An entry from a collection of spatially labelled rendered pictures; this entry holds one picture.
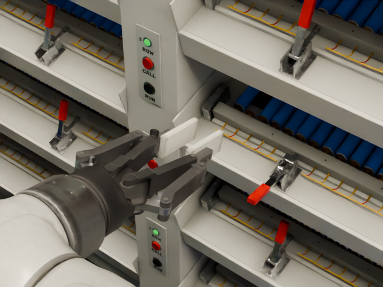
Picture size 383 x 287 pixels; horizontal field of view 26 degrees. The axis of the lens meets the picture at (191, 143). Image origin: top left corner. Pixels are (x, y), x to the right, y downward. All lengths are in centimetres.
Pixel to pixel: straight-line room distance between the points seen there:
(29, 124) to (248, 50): 59
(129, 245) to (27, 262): 80
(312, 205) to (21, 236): 46
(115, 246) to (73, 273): 81
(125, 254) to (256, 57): 62
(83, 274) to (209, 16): 45
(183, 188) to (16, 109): 67
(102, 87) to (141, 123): 9
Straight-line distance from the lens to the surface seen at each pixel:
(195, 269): 142
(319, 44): 100
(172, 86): 110
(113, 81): 125
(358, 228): 107
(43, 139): 146
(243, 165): 112
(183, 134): 101
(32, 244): 73
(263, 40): 101
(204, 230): 129
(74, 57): 130
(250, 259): 126
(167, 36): 106
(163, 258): 138
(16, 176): 166
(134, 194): 87
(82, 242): 81
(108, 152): 94
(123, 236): 152
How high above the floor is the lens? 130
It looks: 43 degrees down
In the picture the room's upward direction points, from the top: straight up
